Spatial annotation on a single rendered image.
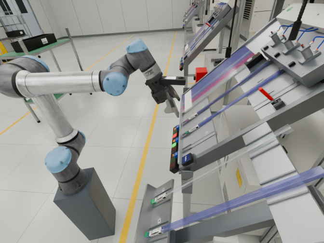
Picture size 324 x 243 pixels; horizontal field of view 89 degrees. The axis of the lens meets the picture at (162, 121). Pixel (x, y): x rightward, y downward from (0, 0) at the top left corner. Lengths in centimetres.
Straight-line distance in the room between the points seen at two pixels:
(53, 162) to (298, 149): 126
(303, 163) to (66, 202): 124
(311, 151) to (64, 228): 171
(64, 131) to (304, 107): 99
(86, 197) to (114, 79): 69
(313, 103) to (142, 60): 57
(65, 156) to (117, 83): 49
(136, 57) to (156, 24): 876
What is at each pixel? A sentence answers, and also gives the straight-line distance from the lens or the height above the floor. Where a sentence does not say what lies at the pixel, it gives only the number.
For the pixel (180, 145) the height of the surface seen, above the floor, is 73.
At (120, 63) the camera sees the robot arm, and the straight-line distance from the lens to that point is 69.
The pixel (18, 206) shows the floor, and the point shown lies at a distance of 203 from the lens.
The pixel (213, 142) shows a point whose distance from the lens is 73.
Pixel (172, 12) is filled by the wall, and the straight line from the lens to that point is 932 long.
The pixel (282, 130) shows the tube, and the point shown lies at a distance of 44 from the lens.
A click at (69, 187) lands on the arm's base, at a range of 103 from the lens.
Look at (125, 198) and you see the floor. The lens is 158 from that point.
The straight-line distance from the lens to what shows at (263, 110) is 70.
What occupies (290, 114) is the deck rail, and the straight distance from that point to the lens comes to 66.
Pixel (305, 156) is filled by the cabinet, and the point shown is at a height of 62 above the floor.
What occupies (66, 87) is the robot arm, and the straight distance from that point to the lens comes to 66.
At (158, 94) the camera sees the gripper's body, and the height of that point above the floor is 100.
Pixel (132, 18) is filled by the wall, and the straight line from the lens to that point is 965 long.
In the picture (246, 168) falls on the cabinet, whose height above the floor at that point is 62.
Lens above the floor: 134
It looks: 37 degrees down
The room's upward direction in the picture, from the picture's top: 6 degrees counter-clockwise
